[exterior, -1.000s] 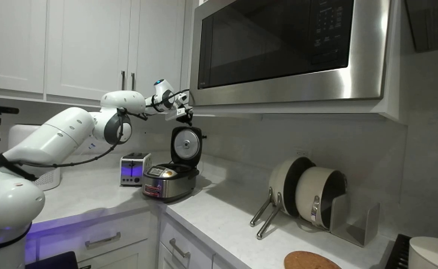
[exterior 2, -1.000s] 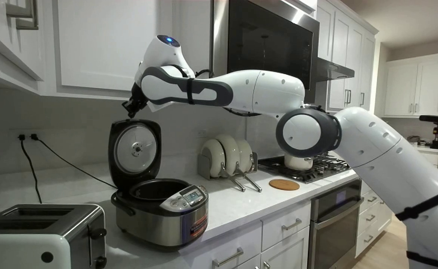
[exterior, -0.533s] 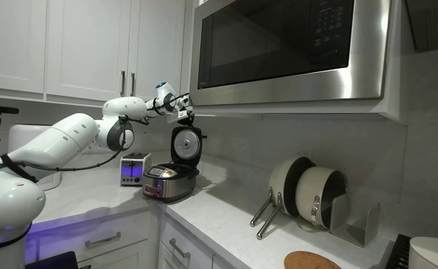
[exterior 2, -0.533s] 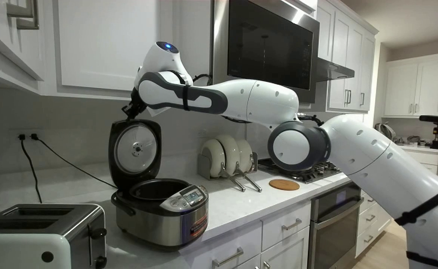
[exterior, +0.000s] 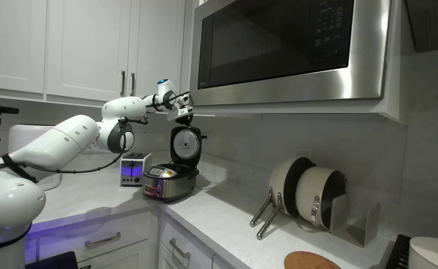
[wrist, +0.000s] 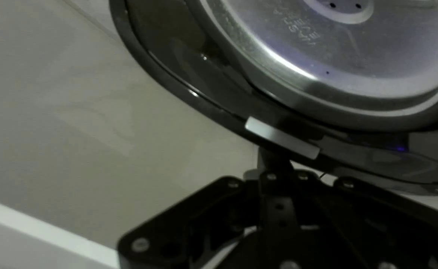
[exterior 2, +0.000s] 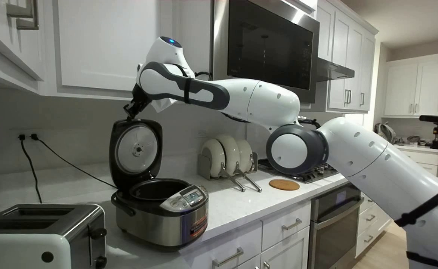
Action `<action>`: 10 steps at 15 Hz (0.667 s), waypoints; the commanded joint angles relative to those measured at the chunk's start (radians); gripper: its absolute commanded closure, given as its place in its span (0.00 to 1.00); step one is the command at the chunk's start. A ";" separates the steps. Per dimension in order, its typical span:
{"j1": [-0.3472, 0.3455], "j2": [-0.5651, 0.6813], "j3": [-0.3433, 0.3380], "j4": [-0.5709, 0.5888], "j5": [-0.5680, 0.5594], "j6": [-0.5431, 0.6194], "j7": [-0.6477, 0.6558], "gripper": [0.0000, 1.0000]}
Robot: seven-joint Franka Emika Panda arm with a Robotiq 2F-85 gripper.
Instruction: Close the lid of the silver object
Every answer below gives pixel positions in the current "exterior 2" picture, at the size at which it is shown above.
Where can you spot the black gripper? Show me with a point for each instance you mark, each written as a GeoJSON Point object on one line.
{"type": "Point", "coordinates": [139, 99]}

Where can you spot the tall white upper cabinets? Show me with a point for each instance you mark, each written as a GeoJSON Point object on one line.
{"type": "Point", "coordinates": [349, 64]}

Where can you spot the white plate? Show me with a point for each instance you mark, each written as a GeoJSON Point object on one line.
{"type": "Point", "coordinates": [246, 154]}
{"type": "Point", "coordinates": [230, 151]}
{"type": "Point", "coordinates": [212, 159]}

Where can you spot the silver rice cooker body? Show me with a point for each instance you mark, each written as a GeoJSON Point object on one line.
{"type": "Point", "coordinates": [152, 226]}

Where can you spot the distant white base cabinet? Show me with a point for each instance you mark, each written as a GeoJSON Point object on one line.
{"type": "Point", "coordinates": [421, 157]}

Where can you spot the distant white upper cabinets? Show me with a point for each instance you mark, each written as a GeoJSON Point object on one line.
{"type": "Point", "coordinates": [417, 87]}

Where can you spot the white lower cabinet door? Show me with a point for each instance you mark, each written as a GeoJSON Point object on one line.
{"type": "Point", "coordinates": [287, 256]}

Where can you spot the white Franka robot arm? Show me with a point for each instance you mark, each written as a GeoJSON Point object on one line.
{"type": "Point", "coordinates": [257, 102]}

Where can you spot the wide white upper cabinet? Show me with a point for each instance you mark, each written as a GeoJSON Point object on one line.
{"type": "Point", "coordinates": [103, 45]}

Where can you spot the stainless steel microwave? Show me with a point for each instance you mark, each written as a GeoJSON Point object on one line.
{"type": "Point", "coordinates": [267, 45]}

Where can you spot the white drawer front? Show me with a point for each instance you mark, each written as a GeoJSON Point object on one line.
{"type": "Point", "coordinates": [285, 224]}
{"type": "Point", "coordinates": [227, 248]}

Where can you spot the white drawer stack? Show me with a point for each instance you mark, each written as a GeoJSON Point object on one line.
{"type": "Point", "coordinates": [372, 224]}

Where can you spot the white and silver toaster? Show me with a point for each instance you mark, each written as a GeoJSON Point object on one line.
{"type": "Point", "coordinates": [39, 239]}

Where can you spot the black gas cooktop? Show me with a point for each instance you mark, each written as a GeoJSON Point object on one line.
{"type": "Point", "coordinates": [317, 172]}

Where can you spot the white wall outlet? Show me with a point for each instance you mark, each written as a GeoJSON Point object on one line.
{"type": "Point", "coordinates": [27, 133]}

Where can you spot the dark range hood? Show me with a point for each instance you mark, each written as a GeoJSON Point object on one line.
{"type": "Point", "coordinates": [330, 69]}

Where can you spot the stainless steel oven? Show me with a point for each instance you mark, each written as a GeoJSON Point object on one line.
{"type": "Point", "coordinates": [332, 229]}

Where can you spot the round cork trivet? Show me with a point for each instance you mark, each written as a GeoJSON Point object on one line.
{"type": "Point", "coordinates": [284, 184]}

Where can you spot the black inner cooking pot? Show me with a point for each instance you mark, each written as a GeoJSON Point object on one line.
{"type": "Point", "coordinates": [152, 188]}

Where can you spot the silver rice cooker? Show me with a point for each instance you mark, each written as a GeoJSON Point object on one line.
{"type": "Point", "coordinates": [136, 150]}

